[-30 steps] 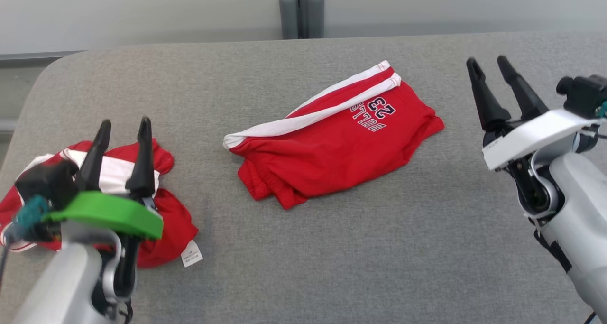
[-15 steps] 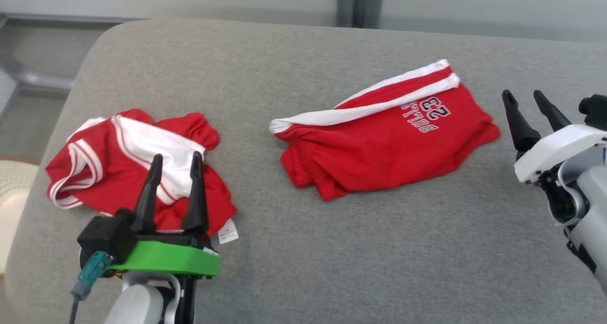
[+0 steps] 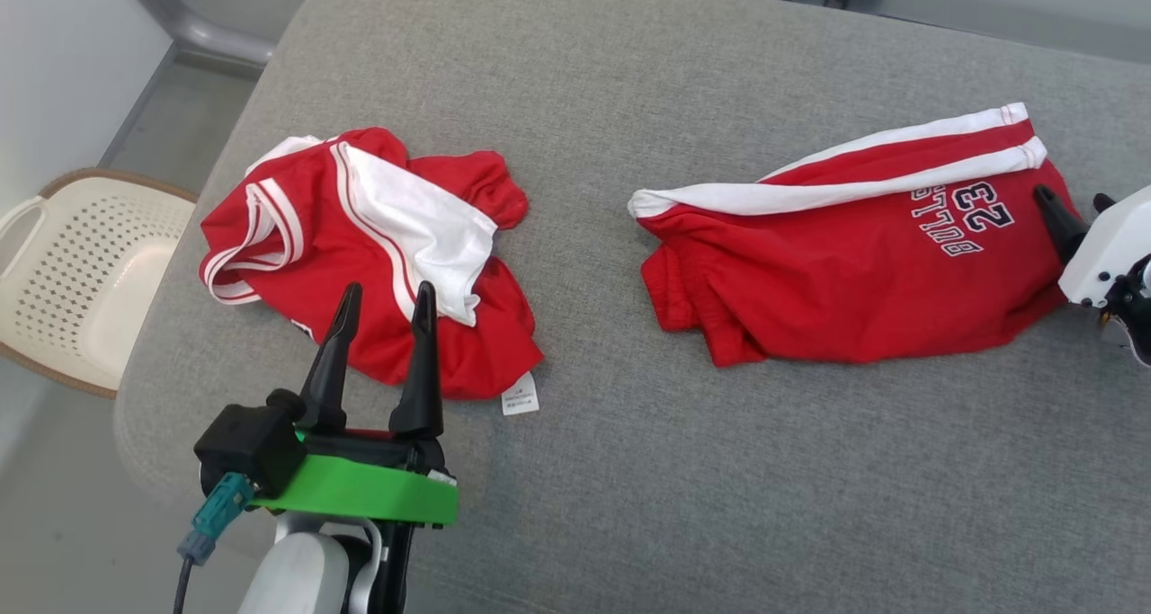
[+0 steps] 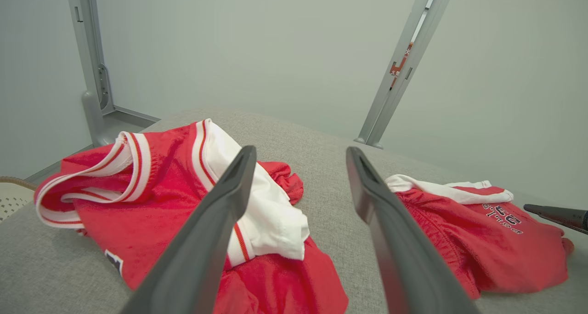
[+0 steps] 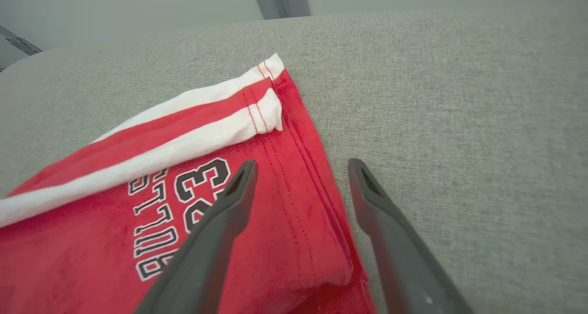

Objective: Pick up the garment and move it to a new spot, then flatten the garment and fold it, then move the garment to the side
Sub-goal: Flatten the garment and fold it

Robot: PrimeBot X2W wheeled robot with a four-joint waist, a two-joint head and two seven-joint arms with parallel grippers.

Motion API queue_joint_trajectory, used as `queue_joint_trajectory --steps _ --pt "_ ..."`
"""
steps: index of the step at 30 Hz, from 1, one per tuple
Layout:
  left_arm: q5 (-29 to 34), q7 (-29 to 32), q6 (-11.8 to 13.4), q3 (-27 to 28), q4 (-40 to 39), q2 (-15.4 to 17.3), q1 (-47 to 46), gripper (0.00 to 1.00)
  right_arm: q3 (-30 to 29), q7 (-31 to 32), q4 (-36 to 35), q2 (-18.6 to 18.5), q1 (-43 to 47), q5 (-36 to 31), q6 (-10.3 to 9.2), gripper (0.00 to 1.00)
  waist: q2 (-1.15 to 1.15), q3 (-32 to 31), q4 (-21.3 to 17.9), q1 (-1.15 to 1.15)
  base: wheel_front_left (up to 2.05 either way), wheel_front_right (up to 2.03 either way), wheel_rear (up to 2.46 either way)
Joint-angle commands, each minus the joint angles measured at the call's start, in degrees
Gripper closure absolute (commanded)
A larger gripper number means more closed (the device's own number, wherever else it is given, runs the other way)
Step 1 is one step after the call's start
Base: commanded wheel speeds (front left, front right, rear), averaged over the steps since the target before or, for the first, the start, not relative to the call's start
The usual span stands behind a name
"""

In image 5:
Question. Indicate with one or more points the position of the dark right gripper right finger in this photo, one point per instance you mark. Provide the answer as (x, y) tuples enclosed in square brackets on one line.
[(404, 268)]

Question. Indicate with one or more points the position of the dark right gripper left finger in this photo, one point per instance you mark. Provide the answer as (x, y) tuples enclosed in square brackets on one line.
[(206, 259)]

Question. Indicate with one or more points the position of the red bulls basketball shorts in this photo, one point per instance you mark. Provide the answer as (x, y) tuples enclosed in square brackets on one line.
[(92, 240)]

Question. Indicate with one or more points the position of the grey fabric sofa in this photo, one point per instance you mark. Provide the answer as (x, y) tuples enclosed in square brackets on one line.
[(436, 121)]

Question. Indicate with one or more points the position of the grey wall base rail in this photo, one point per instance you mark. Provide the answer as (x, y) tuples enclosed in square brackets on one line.
[(18, 42)]

